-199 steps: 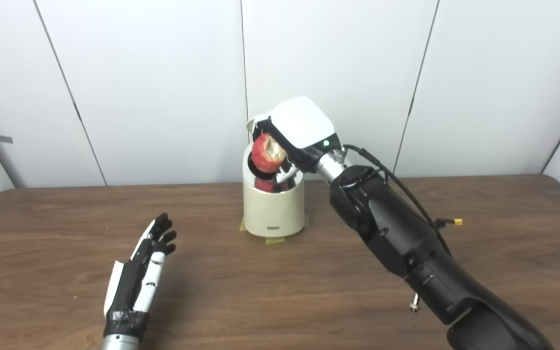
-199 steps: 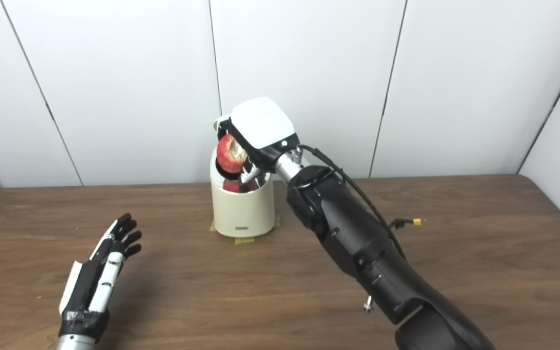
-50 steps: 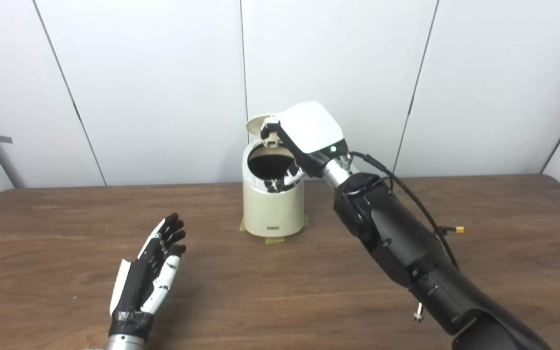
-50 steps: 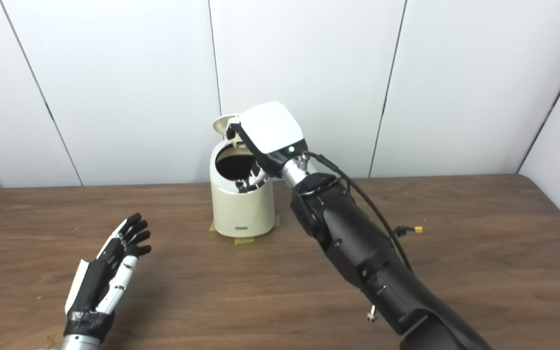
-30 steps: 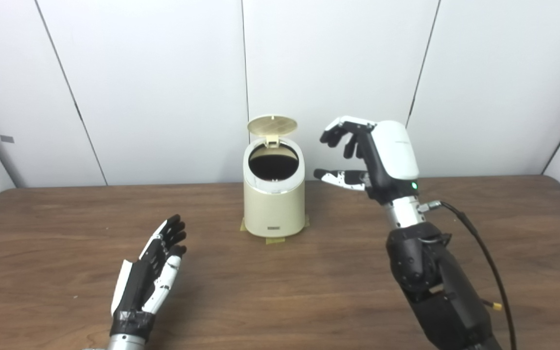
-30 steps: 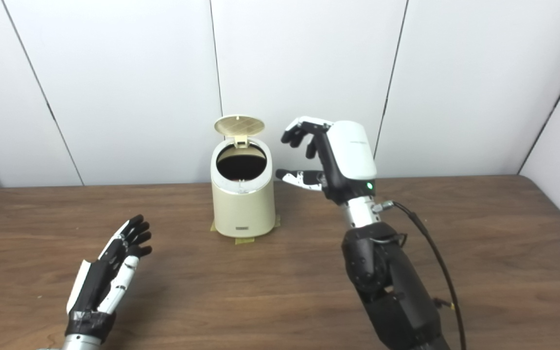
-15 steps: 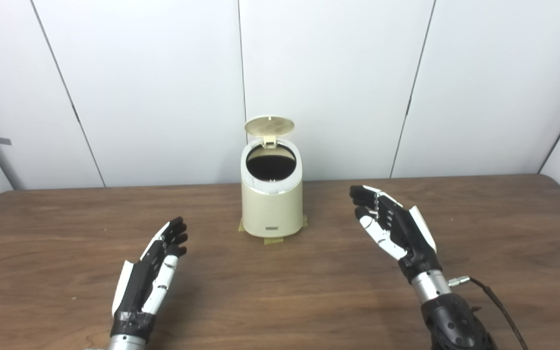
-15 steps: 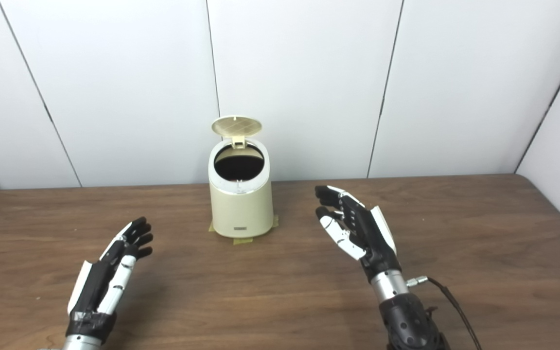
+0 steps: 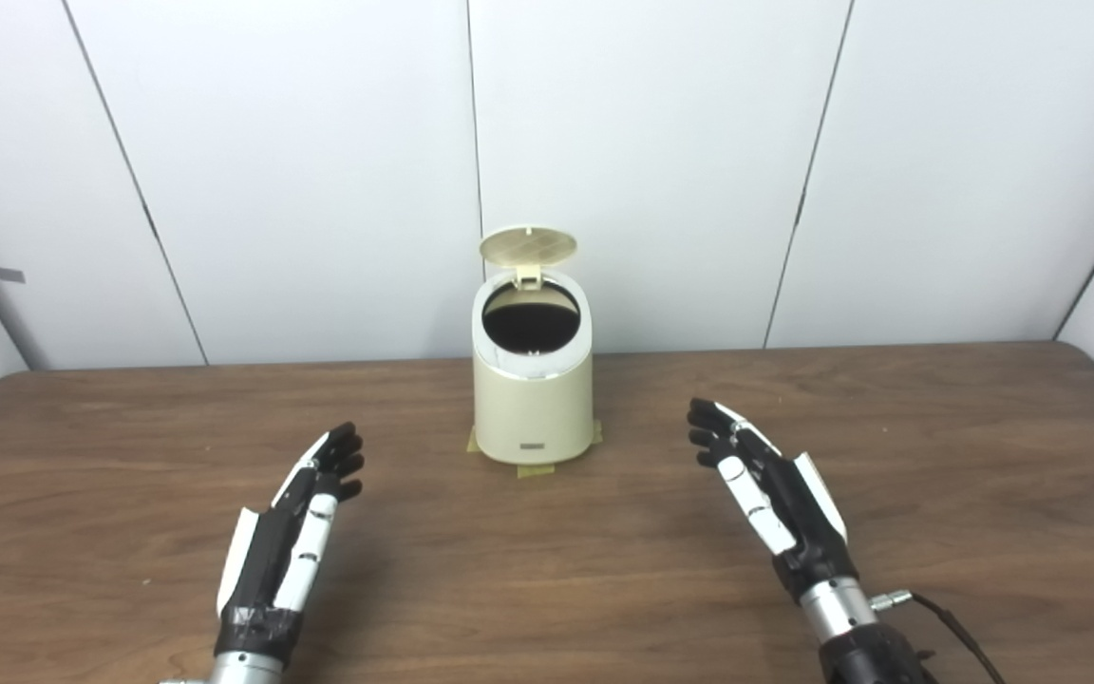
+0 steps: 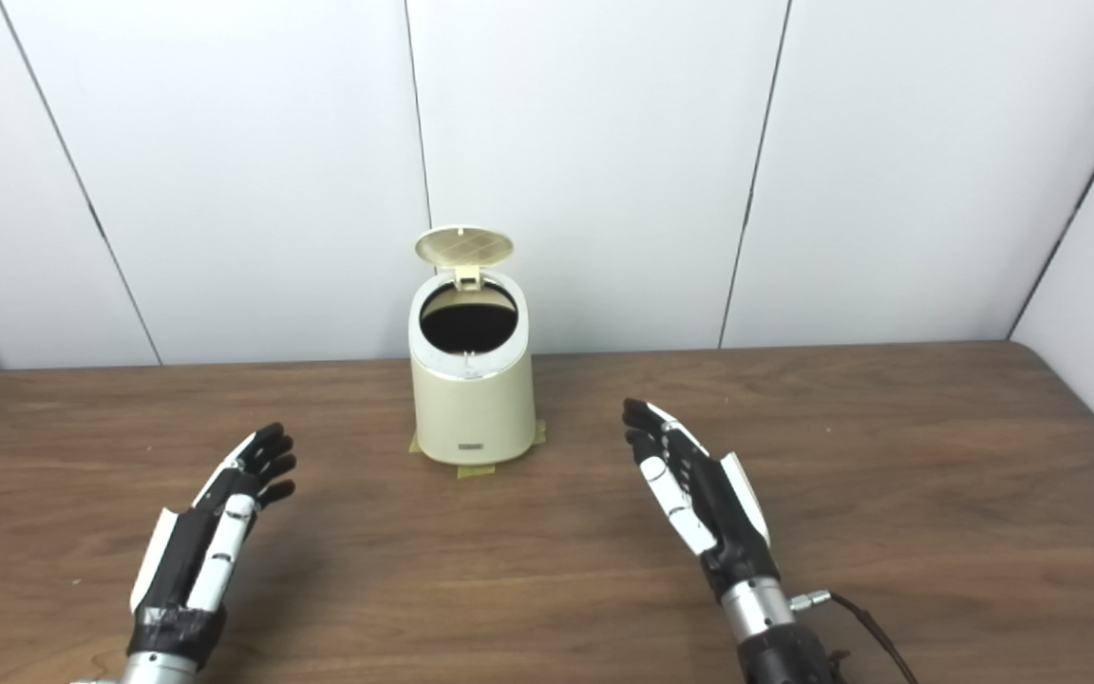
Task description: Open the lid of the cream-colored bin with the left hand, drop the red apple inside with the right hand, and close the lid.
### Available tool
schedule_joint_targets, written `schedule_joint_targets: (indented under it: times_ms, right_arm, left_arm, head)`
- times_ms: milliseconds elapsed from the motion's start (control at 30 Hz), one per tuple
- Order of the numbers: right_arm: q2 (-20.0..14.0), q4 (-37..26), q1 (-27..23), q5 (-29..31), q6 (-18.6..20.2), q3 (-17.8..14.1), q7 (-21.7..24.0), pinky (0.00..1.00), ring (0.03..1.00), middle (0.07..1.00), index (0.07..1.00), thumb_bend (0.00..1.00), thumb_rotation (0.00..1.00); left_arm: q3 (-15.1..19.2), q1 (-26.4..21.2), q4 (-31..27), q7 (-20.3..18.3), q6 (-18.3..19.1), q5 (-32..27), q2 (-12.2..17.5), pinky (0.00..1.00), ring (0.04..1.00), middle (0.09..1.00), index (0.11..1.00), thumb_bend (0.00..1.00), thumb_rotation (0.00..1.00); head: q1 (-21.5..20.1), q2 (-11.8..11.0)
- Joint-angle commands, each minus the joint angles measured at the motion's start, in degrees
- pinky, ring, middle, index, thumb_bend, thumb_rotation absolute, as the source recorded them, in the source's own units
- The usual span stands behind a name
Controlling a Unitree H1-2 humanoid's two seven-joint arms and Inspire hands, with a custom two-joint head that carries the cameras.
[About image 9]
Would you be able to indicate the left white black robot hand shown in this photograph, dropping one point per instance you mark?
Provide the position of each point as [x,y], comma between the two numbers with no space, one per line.
[262,560]

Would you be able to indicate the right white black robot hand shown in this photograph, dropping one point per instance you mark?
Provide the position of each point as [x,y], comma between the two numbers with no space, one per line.
[799,518]

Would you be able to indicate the round cream bin lid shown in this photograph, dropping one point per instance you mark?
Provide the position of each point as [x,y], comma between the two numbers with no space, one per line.
[528,245]

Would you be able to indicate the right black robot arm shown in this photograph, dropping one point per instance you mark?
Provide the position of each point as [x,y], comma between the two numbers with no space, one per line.
[856,641]

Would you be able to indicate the cream-colored bin body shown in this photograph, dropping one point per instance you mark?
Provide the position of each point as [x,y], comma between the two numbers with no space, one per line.
[533,408]

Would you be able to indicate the small grey wall label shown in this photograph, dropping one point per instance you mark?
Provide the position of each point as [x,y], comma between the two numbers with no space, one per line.
[11,275]

